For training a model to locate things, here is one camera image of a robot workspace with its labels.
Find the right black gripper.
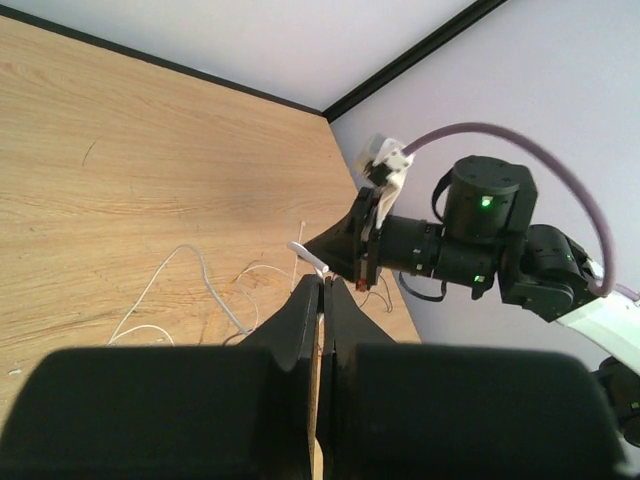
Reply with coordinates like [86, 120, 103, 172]
[303, 187, 381, 292]

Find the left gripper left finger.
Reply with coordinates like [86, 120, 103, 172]
[1, 275, 320, 479]

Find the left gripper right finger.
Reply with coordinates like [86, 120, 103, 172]
[319, 279, 630, 479]

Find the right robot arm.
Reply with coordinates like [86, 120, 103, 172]
[306, 156, 639, 458]

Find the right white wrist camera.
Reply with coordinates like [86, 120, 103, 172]
[355, 134, 415, 230]

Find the white wire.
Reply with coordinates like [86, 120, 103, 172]
[105, 243, 294, 347]

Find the black frame post right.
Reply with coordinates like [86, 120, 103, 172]
[322, 0, 506, 123]

